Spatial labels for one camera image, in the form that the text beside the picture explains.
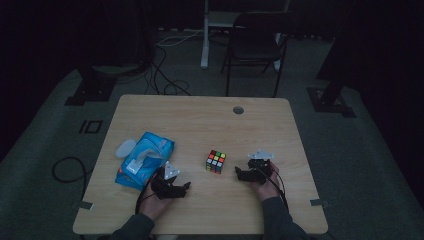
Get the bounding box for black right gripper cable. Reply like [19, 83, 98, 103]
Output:
[255, 167, 290, 212]

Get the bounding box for white oval plastic lid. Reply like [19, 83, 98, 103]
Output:
[115, 138, 137, 159]

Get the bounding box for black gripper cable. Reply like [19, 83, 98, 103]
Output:
[134, 172, 158, 216]
[255, 167, 290, 212]

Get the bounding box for white floor cable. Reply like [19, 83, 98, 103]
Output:
[155, 29, 205, 48]

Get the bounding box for black tangled floor cables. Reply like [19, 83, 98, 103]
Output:
[143, 42, 193, 98]

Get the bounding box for grey tape strip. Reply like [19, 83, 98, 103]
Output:
[309, 198, 330, 208]

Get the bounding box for person's right hand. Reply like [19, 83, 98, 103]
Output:
[249, 161, 285, 203]

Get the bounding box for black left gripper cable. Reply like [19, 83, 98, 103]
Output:
[134, 172, 158, 216]

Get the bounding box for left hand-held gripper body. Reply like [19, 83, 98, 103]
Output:
[151, 160, 184, 201]

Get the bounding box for black stand with base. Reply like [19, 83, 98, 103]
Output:
[306, 0, 357, 119]
[64, 49, 118, 107]

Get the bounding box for blue tissue pack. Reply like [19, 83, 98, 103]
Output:
[114, 131, 176, 191]

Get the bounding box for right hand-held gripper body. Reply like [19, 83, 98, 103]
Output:
[244, 149, 276, 183]

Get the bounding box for multicoloured puzzle cube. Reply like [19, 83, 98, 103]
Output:
[205, 149, 227, 175]

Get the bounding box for black folding chair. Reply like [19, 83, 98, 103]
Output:
[220, 11, 290, 98]

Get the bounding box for person's left hand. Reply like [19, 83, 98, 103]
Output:
[138, 179, 175, 222]

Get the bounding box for white desk frame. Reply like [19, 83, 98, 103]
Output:
[199, 0, 292, 72]

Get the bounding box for black looped floor cable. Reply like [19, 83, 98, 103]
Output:
[51, 156, 90, 201]

